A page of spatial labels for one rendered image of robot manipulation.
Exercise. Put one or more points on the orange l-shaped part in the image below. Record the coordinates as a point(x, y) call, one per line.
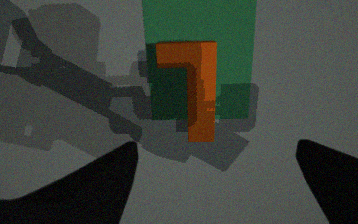
point(200, 58)

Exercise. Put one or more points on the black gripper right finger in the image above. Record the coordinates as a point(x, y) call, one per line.
point(332, 177)

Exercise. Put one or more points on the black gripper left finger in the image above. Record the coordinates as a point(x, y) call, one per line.
point(95, 194)

